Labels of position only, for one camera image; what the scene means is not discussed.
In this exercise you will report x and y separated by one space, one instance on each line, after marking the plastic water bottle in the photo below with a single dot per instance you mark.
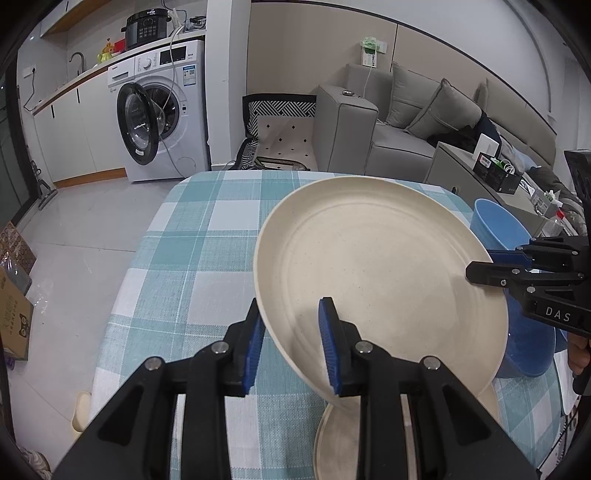
554 226

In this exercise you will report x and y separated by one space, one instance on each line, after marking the black box with cables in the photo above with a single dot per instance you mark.
500 175

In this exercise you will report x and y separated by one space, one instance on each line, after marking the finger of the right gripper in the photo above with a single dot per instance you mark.
515 258
501 275

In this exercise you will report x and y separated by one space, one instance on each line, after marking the black patterned rug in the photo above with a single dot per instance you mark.
278 132

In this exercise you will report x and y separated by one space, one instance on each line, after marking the white washing machine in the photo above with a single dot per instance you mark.
160 112

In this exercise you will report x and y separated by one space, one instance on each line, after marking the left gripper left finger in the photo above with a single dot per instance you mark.
251 345

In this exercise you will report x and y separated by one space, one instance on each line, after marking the white kitchen base cabinets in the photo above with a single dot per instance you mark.
78 135

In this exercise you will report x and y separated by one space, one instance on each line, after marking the kitchen faucet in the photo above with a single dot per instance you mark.
77 59

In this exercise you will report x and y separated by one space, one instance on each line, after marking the grey cushion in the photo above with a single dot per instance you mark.
410 93
449 110

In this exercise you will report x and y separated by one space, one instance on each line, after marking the teal checkered tablecloth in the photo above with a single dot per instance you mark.
190 278

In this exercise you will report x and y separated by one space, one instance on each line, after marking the cardboard box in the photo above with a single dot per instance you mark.
15 319

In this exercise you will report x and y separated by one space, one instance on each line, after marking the white charger box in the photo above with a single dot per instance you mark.
485 145

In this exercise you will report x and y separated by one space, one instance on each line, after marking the blue bowl back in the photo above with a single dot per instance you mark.
496 227

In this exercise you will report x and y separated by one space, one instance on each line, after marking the black pressure cooker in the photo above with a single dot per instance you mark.
145 26

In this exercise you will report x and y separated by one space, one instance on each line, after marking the large blue bowl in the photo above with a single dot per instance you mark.
530 344

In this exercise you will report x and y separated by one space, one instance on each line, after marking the grey cushion left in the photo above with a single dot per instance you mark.
410 93

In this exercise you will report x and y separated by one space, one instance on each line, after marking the white power strip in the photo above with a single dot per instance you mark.
371 48

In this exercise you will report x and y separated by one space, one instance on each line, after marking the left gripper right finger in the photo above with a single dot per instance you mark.
331 335

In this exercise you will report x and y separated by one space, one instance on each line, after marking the grey cushion right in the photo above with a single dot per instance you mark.
449 110

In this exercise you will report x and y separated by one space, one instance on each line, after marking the grey sofa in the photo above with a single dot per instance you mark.
351 134

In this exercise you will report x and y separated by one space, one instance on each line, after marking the grey bedside cabinet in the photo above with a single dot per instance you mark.
452 168

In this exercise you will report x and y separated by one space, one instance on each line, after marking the person's right hand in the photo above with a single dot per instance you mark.
578 355

